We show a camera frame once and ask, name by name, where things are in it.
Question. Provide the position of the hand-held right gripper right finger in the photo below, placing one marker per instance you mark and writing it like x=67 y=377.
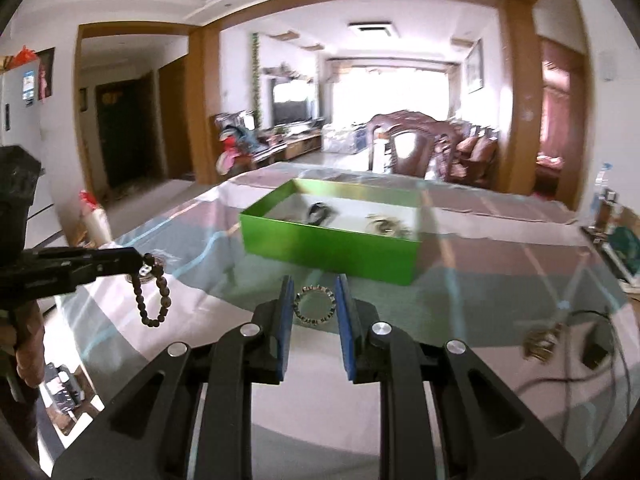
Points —
x=345 y=330

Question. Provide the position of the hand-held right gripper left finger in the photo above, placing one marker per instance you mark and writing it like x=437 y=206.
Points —
x=285 y=330

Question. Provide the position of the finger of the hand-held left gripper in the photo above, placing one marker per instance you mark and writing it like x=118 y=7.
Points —
x=120 y=262

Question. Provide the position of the green cardboard box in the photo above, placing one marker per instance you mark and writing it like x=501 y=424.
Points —
x=325 y=255

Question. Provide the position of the person's left hand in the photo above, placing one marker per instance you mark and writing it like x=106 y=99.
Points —
x=31 y=350

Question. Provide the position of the bags on floor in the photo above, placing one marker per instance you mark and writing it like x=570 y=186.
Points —
x=95 y=222

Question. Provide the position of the pile of clothes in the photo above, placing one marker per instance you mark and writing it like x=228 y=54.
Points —
x=235 y=147

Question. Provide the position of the wooden television cabinet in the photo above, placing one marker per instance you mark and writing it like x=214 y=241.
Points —
x=295 y=147

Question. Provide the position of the white playpen fence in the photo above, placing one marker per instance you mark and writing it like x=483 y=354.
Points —
x=345 y=140

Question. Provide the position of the carved wooden chair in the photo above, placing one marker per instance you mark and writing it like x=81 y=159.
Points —
x=415 y=140

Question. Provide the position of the wooden sofa with cushions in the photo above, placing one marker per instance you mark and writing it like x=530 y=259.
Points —
x=475 y=155

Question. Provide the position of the flat screen television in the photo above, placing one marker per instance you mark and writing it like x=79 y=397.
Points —
x=292 y=105

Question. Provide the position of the green vine garland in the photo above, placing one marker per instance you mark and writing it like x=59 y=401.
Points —
x=256 y=80

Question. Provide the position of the black charger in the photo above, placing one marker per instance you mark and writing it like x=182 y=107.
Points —
x=597 y=352

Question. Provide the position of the teal box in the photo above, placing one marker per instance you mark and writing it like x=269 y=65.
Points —
x=625 y=250

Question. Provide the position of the clear water bottle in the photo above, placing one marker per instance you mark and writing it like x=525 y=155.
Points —
x=602 y=185

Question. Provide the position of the rectangular ceiling light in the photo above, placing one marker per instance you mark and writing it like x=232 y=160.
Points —
x=372 y=29

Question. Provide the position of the wall poster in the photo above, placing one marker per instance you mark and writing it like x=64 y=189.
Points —
x=46 y=75

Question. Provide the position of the framed wall picture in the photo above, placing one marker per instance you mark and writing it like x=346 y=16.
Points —
x=474 y=67

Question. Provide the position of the white wall switch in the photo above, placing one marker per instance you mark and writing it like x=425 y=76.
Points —
x=609 y=66

